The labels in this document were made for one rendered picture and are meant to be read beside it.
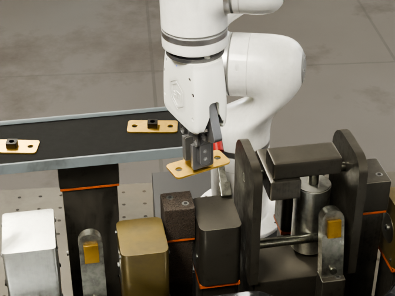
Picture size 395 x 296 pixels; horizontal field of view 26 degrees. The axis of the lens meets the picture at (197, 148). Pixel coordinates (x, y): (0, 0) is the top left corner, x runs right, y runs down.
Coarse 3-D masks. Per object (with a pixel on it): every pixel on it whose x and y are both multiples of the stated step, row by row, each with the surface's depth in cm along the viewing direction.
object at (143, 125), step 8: (136, 120) 146; (144, 120) 146; (152, 120) 144; (160, 120) 146; (168, 120) 146; (128, 128) 144; (136, 128) 144; (144, 128) 144; (152, 128) 143; (160, 128) 144; (168, 128) 144; (176, 128) 144
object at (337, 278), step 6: (318, 276) 139; (336, 276) 138; (342, 276) 138; (318, 282) 139; (324, 282) 137; (330, 282) 137; (336, 282) 137; (342, 282) 138; (318, 288) 139; (324, 288) 138; (330, 288) 138; (336, 288) 138; (342, 288) 138; (318, 294) 140; (324, 294) 138; (330, 294) 139; (336, 294) 139; (342, 294) 139
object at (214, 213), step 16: (208, 208) 138; (224, 208) 138; (208, 224) 135; (224, 224) 135; (240, 224) 135; (208, 240) 135; (224, 240) 135; (240, 240) 137; (208, 256) 136; (224, 256) 137; (208, 272) 138; (224, 272) 139; (208, 288) 141; (224, 288) 142
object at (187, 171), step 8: (216, 152) 121; (184, 160) 119; (216, 160) 119; (224, 160) 119; (168, 168) 118; (176, 168) 118; (184, 168) 118; (208, 168) 117; (176, 176) 116; (184, 176) 116
